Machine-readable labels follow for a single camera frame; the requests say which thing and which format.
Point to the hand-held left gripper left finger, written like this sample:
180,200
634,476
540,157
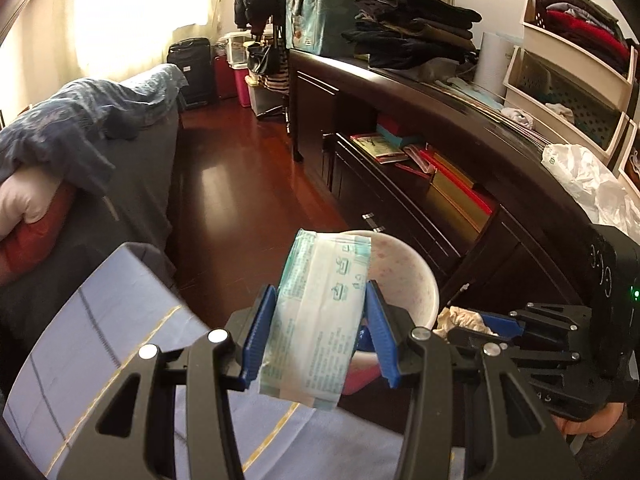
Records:
260,332

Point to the blue checked tablecloth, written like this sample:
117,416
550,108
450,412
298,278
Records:
100,340

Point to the teal diaper package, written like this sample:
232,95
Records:
320,15

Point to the yellow cover book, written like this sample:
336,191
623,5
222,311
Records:
377,147

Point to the teal flat box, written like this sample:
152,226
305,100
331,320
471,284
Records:
400,132

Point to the white curtain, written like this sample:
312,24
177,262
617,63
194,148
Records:
150,0

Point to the person's right hand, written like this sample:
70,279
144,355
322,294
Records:
600,422

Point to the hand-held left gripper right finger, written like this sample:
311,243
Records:
380,332

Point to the white speckled trash bin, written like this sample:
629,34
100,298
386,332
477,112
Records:
400,280

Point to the white green tissue pack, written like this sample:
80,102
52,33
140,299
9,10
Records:
320,320

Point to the red storage box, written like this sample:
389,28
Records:
225,80

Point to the red and gold flat boxes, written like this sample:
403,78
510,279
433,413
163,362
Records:
460,190

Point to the black suitcase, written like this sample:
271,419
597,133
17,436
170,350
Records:
191,72

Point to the tissue paper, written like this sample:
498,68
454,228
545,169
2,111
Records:
460,317

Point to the white stacking baskets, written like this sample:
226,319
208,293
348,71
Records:
565,85

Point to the folded red and dark clothes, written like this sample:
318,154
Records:
585,20

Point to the black handbag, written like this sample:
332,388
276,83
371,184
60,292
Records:
262,60

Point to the stack of dark clothes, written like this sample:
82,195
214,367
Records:
415,30

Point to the white plastic bag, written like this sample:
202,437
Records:
590,180

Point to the small white cloth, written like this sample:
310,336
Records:
517,116

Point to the white storage box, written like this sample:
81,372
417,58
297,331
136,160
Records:
235,47

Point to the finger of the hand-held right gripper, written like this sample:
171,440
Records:
505,322
525,352

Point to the blue duvet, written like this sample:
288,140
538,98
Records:
75,120

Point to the folded red quilt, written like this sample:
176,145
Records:
35,245

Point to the paper towel roll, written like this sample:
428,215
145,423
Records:
492,60

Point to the dark wooden dresser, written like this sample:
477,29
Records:
525,240

